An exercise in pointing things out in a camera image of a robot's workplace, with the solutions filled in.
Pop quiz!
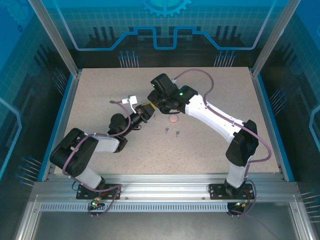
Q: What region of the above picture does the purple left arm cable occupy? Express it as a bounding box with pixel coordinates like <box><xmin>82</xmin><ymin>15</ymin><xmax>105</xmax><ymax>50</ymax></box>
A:
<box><xmin>61</xmin><ymin>99</ymin><xmax>132</xmax><ymax>218</ymax></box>

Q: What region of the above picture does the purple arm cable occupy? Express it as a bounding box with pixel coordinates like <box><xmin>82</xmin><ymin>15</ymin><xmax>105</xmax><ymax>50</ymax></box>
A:
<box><xmin>61</xmin><ymin>99</ymin><xmax>132</xmax><ymax>218</ymax></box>
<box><xmin>173</xmin><ymin>68</ymin><xmax>273</xmax><ymax>218</ymax></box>

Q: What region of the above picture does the aluminium base beam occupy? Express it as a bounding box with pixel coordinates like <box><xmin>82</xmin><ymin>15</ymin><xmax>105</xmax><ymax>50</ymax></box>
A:
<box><xmin>32</xmin><ymin>173</ymin><xmax>300</xmax><ymax>204</ymax></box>

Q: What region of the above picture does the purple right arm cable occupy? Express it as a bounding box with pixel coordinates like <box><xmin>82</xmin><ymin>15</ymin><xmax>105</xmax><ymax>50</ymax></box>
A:
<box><xmin>173</xmin><ymin>68</ymin><xmax>273</xmax><ymax>218</ymax></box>

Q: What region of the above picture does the slotted cable duct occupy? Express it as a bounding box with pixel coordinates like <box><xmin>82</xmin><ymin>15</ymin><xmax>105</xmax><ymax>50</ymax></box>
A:
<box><xmin>39</xmin><ymin>202</ymin><xmax>232</xmax><ymax>213</ymax></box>

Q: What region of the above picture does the blue table edge trim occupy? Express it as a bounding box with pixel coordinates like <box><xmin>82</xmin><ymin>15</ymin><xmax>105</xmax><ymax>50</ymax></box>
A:
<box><xmin>256</xmin><ymin>73</ymin><xmax>296</xmax><ymax>183</ymax></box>
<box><xmin>36</xmin><ymin>73</ymin><xmax>76</xmax><ymax>183</ymax></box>

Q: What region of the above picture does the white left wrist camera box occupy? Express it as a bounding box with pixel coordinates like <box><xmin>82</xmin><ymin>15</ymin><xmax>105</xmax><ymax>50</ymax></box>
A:
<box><xmin>121</xmin><ymin>94</ymin><xmax>139</xmax><ymax>113</ymax></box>

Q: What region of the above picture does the aluminium frame post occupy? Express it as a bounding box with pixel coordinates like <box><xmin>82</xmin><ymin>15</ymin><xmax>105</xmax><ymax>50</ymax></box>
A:
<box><xmin>27</xmin><ymin>0</ymin><xmax>83</xmax><ymax>77</ymax></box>
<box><xmin>251</xmin><ymin>0</ymin><xmax>302</xmax><ymax>78</ymax></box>

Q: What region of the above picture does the aluminium frame strut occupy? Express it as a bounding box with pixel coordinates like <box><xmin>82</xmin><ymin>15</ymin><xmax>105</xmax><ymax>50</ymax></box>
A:
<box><xmin>13</xmin><ymin>194</ymin><xmax>42</xmax><ymax>240</ymax></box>
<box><xmin>288</xmin><ymin>197</ymin><xmax>317</xmax><ymax>240</ymax></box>

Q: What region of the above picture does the steel sheet panel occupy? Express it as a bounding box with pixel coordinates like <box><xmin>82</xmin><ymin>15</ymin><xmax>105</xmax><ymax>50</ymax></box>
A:
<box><xmin>32</xmin><ymin>212</ymin><xmax>301</xmax><ymax>240</ymax></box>

